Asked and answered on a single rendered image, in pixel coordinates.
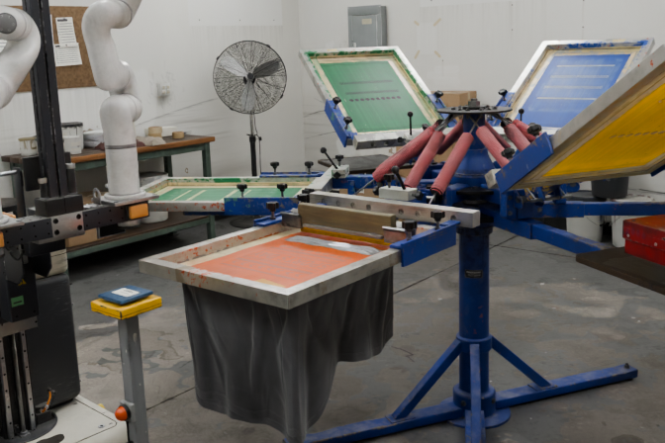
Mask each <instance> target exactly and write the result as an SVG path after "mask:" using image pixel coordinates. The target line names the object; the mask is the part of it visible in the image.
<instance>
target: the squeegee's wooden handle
mask: <svg viewBox="0 0 665 443"><path fill-rule="evenodd" d="M298 214H299V215H300V216H301V217H302V225H303V223H308V224H315V225H321V226H328V227H334V228H341V229H347V230H353V231H360V232H366V233H373V234H379V235H383V238H384V230H383V229H382V226H389V227H395V228H397V224H396V215H392V214H384V213H377V212H369V211H362V210H355V209H348V208H340V207H333V206H325V205H318V204H310V203H299V204H298Z"/></svg>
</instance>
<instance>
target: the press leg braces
mask: <svg viewBox="0 0 665 443"><path fill-rule="evenodd" d="M492 348H493V349H494V350H495V351H496V352H498V353H499V354H500V355H501V356H503V357H504V358H505V359H506V360H507V361H509V362H510V363H511V364H512V365H514V366H515V367H516V368H517V369H518V370H520V371H521V372H522V373H523V374H525V375H526V376H527V377H528V378H530V379H531V380H532V381H533V383H531V384H527V385H528V386H530V387H531V388H533V389H534V390H536V391H537V392H538V391H542V390H547V389H551V388H556V387H558V386H557V385H555V384H554V383H552V382H551V381H549V380H545V379H544V378H543V377H541V376H540V375H539V374H538V373H537V372H535V371H534V370H533V369H532V368H531V367H530V366H529V365H528V364H527V363H525V362H524V361H523V360H522V359H521V358H519V357H518V356H517V355H516V354H515V353H513V352H512V351H511V350H510V349H509V348H507V347H506V346H505V345H504V344H502V343H501V342H500V341H499V340H498V339H496V338H495V337H494V336H493V335H492ZM469 349H470V382H471V434H466V437H467V443H485V434H481V375H480V349H479V344H469ZM461 352H462V351H461V342H460V341H459V340H457V339H455V340H454V341H453V342H452V343H451V344H450V346H449V347H448V348H447V349H446V350H445V352H444V353H443V354H442V355H441V356H440V357H439V359H438V360H437V361H436V362H435V363H434V365H433V366H432V367H431V368H430V369H429V371H428V372H427V373H426V374H425V375H424V377H423V378H422V379H421V380H420V381H419V383H418V384H417V385H416V386H415V387H414V388H413V390H412V391H411V392H410V393H409V394H408V396H407V397H406V398H405V399H404V400H403V402H402V403H401V404H400V405H399V406H398V407H397V409H396V410H395V411H394V412H393V413H391V414H387V415H385V417H386V418H387V419H388V420H389V421H390V422H391V423H397V422H401V421H406V420H410V419H414V418H416V417H415V416H414V415H413V414H412V413H411V411H412V410H413V409H414V408H415V407H416V405H417V404H418V403H419V402H420V401H421V399H422V398H423V397H424V396H425V395H426V394H427V392H428V391H429V390H430V389H431V387H432V386H433V385H434V384H435V383H436V381H437V380H438V379H439V378H440V377H441V375H442V374H443V373H444V372H445V371H446V370H447V368H448V367H449V366H450V365H451V364H452V362H453V361H454V360H455V359H456V358H457V356H458V355H459V354H460V353H461Z"/></svg>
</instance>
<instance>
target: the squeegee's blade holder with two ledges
mask: <svg viewBox="0 0 665 443"><path fill-rule="evenodd" d="M303 227H308V228H314V229H320V230H326V231H333V232H339V233H345V234H351V235H358V236H364V237H370V238H376V239H383V235H379V234H373V233H366V232H360V231H353V230H347V229H341V228H334V227H328V226H321V225H315V224H308V223H303Z"/></svg>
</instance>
